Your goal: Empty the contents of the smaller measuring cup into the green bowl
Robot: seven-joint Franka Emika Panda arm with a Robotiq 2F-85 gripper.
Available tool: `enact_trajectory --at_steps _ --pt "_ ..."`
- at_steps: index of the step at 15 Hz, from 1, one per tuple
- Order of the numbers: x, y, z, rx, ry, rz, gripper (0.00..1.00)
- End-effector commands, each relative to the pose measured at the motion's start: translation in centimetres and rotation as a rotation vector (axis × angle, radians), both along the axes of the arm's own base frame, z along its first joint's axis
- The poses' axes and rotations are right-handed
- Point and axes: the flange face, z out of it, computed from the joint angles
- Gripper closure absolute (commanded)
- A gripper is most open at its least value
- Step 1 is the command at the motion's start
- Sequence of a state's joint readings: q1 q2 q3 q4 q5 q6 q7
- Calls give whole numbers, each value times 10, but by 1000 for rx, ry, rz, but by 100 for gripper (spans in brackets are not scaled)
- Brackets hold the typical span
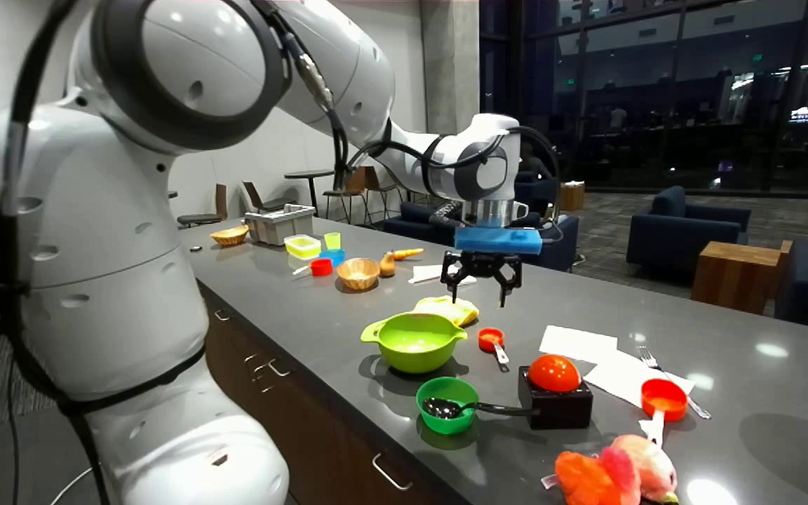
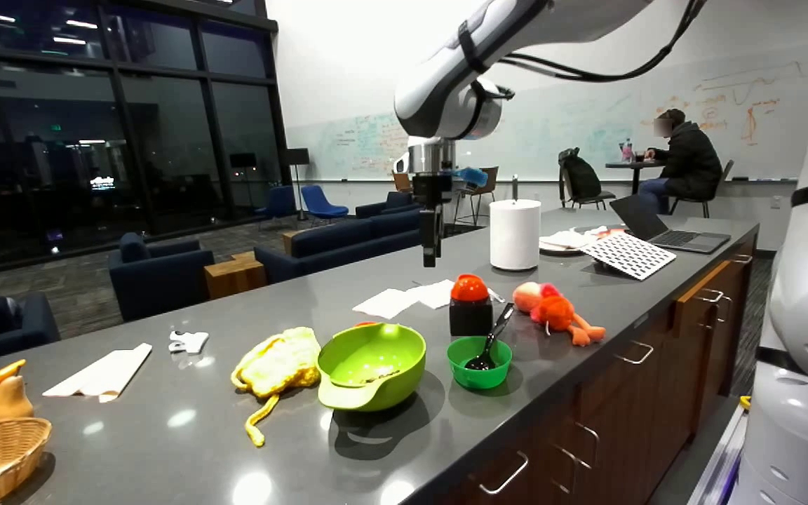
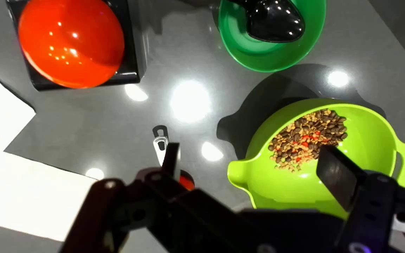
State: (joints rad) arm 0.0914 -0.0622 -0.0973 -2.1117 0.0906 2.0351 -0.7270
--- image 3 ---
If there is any red tomato toy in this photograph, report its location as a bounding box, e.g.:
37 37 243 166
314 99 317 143
151 124 197 193

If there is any dried beans heap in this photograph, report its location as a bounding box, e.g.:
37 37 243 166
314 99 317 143
267 109 349 174

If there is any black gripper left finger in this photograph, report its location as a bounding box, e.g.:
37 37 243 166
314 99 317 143
61 143 279 253

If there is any red glossy dome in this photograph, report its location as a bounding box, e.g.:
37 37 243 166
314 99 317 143
17 0 127 91

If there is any black plastic spoon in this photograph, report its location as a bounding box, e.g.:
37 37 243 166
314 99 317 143
232 0 307 44

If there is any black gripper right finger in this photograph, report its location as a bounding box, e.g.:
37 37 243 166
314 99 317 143
315 145 405 253

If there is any black square box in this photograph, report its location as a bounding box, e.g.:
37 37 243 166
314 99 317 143
4 0 144 93

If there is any lime green bowl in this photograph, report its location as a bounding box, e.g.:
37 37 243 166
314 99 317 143
227 98 405 223

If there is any white paper sheet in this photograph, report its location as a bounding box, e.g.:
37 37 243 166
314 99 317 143
0 68 97 244

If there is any small dark green bowl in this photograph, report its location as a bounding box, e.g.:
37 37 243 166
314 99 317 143
217 0 329 75

